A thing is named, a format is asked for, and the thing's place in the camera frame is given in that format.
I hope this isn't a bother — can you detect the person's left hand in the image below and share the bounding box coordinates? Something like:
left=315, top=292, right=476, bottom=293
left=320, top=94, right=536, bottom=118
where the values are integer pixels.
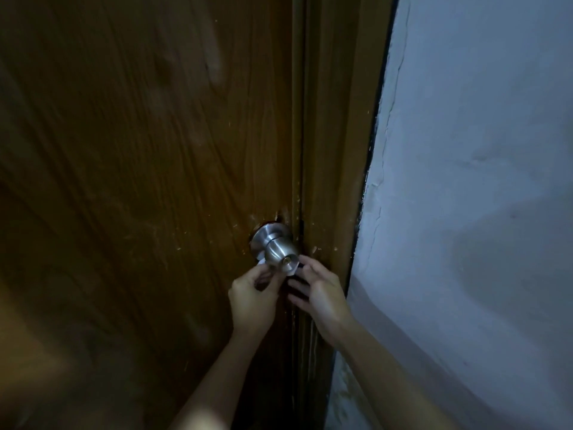
left=228, top=262, right=287, bottom=339

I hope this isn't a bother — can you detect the person's right hand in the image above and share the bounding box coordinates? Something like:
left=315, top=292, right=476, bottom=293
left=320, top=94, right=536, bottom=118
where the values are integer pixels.
left=286, top=255, right=357, bottom=344

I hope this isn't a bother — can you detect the person's right forearm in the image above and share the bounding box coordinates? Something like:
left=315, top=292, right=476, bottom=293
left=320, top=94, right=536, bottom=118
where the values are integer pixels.
left=333, top=319, right=454, bottom=430

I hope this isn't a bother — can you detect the person's left forearm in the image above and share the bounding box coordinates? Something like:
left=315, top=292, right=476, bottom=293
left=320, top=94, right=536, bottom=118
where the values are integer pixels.
left=169, top=326, right=275, bottom=430

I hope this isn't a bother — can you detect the silver round door knob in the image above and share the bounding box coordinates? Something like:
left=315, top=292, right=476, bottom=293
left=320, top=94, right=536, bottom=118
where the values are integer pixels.
left=249, top=222, right=300, bottom=270

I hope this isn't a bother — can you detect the brown wooden door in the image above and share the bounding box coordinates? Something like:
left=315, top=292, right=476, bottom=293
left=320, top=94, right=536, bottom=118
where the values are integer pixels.
left=0, top=0, right=306, bottom=430

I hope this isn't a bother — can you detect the brown wooden door frame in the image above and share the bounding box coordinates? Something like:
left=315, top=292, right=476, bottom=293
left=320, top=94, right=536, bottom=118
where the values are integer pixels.
left=292, top=0, right=400, bottom=430

